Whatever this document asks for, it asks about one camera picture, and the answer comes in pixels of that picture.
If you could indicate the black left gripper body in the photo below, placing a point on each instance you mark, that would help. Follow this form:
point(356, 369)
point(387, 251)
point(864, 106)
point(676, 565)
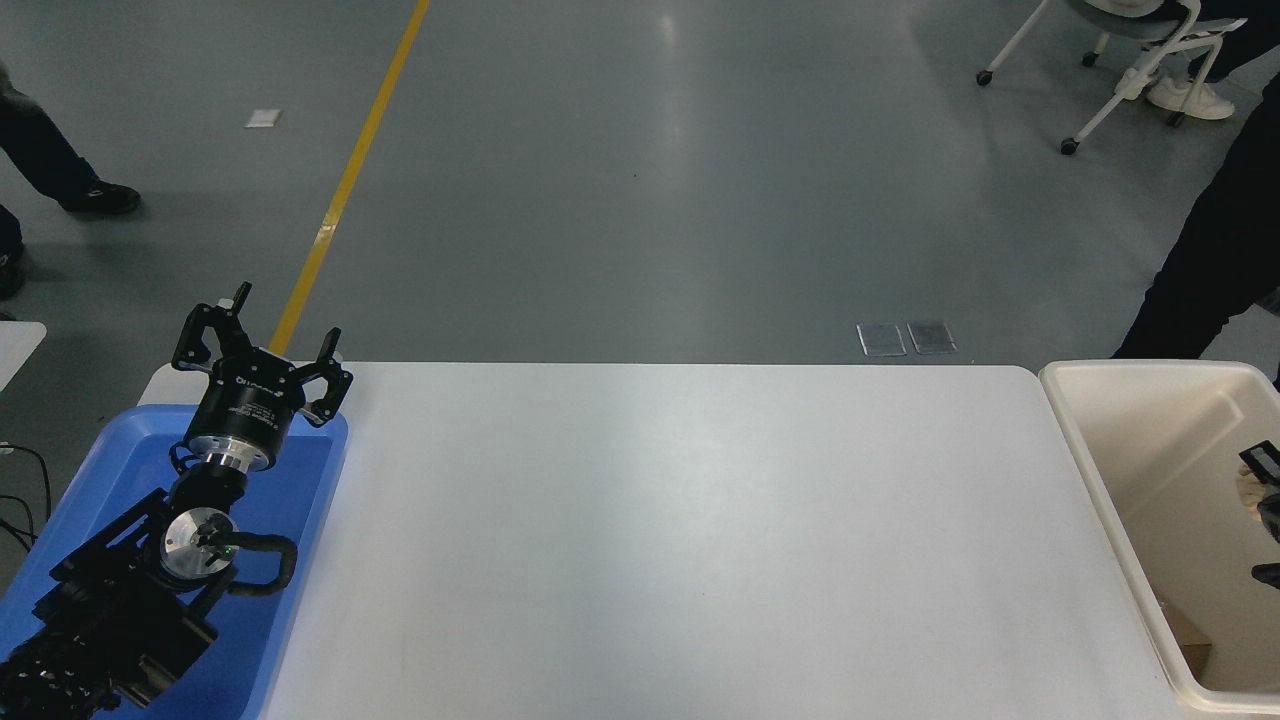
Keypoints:
point(250, 405)

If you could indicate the tan paper ball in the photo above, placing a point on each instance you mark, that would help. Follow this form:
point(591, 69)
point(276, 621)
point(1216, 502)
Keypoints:
point(1252, 492)

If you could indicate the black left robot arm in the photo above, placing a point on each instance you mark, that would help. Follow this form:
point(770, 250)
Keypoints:
point(120, 610)

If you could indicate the large pale plastic bin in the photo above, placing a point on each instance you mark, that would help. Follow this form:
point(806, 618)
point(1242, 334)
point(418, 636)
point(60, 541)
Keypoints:
point(1170, 470)

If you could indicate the blue plastic tray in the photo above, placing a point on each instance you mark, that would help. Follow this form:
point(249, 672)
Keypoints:
point(300, 500)

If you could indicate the person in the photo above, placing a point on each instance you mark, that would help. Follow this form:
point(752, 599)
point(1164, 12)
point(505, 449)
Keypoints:
point(1215, 270)
point(40, 160)
point(1190, 100)

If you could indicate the small white side table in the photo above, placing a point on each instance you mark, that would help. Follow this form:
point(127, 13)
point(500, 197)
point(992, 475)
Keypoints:
point(15, 350)

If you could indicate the clear floor plate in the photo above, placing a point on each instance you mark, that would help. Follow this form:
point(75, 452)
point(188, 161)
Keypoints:
point(932, 337)
point(882, 339)

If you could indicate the white frame office chair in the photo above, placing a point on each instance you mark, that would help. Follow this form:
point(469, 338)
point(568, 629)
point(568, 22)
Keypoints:
point(1130, 25)

